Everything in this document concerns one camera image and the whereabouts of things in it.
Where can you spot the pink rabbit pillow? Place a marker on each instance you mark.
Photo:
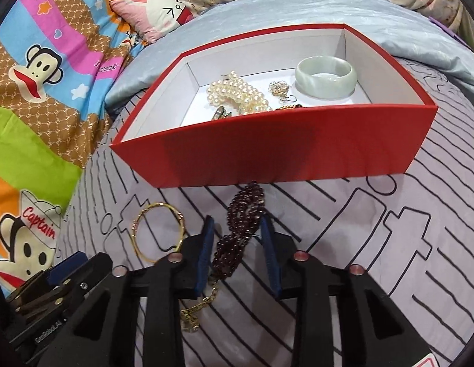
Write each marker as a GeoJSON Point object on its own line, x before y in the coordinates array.
{"type": "Point", "coordinates": [145, 11]}

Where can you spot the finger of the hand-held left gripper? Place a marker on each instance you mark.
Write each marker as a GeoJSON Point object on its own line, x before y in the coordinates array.
{"type": "Point", "coordinates": [67, 265]}
{"type": "Point", "coordinates": [95, 267]}

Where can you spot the pale green jade bangle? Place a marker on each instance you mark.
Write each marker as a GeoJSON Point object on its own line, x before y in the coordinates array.
{"type": "Point", "coordinates": [325, 84]}

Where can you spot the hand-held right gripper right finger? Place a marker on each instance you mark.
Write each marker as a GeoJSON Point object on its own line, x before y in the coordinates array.
{"type": "Point", "coordinates": [269, 262]}

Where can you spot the thin gold bangle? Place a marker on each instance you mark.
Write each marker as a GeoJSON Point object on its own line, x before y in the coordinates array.
{"type": "Point", "coordinates": [134, 233]}

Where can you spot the red cardboard box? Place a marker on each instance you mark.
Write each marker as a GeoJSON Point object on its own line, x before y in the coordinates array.
{"type": "Point", "coordinates": [298, 149]}

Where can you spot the light blue pillow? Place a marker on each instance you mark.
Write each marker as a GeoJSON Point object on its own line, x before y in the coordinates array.
{"type": "Point", "coordinates": [374, 11]}

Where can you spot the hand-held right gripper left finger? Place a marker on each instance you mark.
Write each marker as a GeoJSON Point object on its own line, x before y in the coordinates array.
{"type": "Point", "coordinates": [204, 254]}

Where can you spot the purple cloth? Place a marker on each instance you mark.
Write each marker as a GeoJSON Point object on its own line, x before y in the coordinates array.
{"type": "Point", "coordinates": [443, 26]}

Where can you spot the cartoon monkey printed blanket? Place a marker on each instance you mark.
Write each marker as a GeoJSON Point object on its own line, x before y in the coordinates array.
{"type": "Point", "coordinates": [49, 122]}

